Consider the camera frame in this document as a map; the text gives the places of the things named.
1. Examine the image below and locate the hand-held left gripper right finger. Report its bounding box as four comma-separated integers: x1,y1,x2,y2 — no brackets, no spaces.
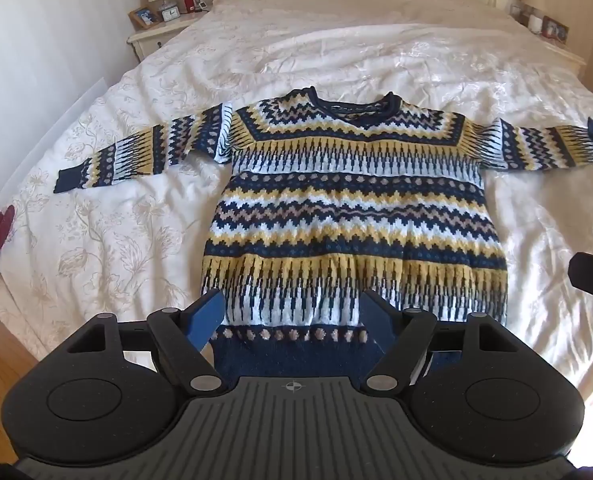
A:
360,290,518,394

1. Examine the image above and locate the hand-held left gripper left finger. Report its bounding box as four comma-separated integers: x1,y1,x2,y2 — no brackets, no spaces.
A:
69,290,227,397

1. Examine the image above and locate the navy yellow patterned knit sweater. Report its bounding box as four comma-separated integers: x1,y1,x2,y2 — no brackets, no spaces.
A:
54,86,593,378

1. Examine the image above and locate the cream bedside table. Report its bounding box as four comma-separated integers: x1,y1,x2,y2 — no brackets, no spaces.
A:
506,5,588,79
128,9,203,64

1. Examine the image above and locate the white floral bedspread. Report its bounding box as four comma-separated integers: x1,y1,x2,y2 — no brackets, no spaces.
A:
0,0,593,406

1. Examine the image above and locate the wooden picture frame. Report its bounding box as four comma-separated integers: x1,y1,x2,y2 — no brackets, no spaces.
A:
541,16,570,43
129,6,160,29

